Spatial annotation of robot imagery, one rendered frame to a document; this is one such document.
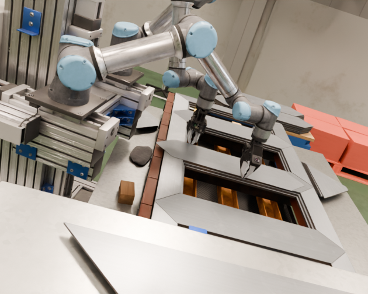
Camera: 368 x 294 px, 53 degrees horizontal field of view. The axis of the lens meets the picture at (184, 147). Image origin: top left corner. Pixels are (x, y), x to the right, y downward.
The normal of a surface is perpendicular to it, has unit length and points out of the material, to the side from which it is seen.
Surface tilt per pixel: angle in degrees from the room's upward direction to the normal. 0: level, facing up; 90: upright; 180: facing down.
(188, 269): 0
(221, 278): 0
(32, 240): 0
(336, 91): 90
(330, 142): 90
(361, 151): 90
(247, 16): 90
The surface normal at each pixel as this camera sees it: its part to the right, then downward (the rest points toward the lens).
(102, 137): -0.21, 0.39
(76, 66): 0.15, 0.55
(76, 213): 0.28, -0.85
